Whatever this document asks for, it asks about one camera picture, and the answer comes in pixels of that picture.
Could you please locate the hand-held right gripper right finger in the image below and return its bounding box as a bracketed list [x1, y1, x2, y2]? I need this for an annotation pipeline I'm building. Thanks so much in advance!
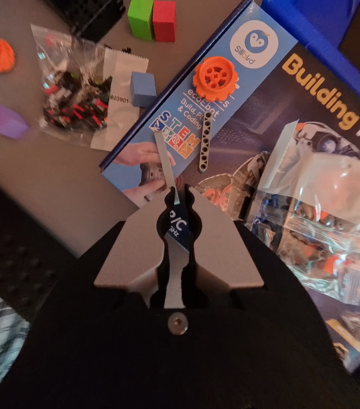
[183, 184, 264, 308]

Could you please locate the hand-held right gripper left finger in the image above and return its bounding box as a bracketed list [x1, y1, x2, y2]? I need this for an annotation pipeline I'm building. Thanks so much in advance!
[94, 187, 176, 308]

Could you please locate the light grey perforated beam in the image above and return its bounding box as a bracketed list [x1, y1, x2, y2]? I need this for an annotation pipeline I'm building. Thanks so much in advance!
[198, 112, 213, 173]

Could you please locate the blue wooden cube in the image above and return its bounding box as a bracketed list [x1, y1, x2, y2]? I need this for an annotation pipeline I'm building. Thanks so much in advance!
[130, 72, 157, 107]

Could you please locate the small orange plastic wheel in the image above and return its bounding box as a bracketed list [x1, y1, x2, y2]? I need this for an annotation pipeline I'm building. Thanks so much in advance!
[193, 56, 239, 99]

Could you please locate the purple wooden cube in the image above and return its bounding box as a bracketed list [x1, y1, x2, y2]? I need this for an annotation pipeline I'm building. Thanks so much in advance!
[0, 104, 30, 140]

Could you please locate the green wooden cube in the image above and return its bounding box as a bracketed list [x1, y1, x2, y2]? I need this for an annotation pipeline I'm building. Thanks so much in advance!
[127, 0, 154, 41]

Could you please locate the red wooden cube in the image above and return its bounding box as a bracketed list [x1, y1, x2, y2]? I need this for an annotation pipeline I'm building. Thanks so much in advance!
[152, 0, 177, 43]

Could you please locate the blue plastic storage bin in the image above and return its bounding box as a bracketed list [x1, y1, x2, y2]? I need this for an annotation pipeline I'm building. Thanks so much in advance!
[261, 0, 360, 111]

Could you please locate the clear bag with white flap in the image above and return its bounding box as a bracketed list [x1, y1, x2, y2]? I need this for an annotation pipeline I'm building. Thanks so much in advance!
[244, 123, 360, 305]

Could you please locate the dark grey perforated panel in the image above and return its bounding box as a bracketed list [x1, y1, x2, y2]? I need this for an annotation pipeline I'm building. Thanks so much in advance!
[0, 166, 81, 320]

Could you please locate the dark blue cardboard kit box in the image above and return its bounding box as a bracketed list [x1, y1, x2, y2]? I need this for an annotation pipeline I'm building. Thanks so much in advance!
[99, 0, 360, 373]

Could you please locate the black perforated plastic block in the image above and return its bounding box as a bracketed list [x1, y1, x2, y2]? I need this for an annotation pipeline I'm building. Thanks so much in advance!
[47, 0, 126, 42]

